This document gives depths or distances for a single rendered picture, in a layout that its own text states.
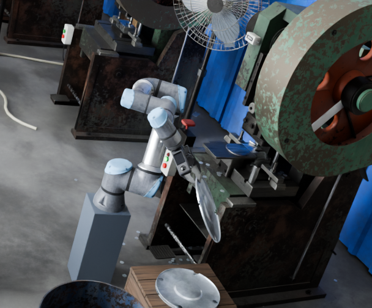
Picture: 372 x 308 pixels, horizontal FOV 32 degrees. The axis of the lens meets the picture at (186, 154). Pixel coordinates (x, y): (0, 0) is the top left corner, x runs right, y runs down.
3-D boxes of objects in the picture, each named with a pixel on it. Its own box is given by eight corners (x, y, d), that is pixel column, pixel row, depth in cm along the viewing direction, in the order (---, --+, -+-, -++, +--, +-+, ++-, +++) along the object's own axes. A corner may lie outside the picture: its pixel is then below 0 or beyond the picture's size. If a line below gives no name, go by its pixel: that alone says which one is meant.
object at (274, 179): (275, 190, 319) (282, 172, 315) (256, 172, 331) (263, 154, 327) (284, 190, 322) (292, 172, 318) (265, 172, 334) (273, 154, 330)
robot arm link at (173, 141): (177, 134, 254) (159, 143, 255) (183, 143, 256) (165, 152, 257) (175, 125, 261) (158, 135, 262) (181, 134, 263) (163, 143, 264)
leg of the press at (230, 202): (189, 316, 328) (248, 163, 290) (179, 301, 337) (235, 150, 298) (324, 297, 378) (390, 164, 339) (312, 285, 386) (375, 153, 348)
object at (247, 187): (248, 197, 317) (252, 187, 315) (204, 150, 350) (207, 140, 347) (295, 196, 333) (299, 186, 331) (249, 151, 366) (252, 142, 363)
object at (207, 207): (207, 239, 254) (209, 239, 254) (189, 169, 262) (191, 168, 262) (223, 244, 282) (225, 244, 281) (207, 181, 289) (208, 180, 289)
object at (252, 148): (254, 165, 330) (257, 157, 328) (239, 150, 341) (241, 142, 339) (268, 165, 334) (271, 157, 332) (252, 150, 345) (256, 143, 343)
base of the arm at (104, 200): (96, 212, 304) (101, 194, 300) (90, 194, 316) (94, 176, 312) (127, 213, 310) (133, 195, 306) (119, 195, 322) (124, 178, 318)
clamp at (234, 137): (239, 154, 344) (245, 137, 339) (223, 139, 356) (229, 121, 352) (248, 154, 347) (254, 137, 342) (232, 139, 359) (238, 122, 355)
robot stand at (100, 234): (73, 289, 321) (94, 213, 302) (66, 265, 336) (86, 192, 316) (109, 288, 329) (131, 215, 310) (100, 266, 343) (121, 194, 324)
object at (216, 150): (207, 179, 320) (216, 156, 314) (194, 164, 330) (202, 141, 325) (248, 179, 334) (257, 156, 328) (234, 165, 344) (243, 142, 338)
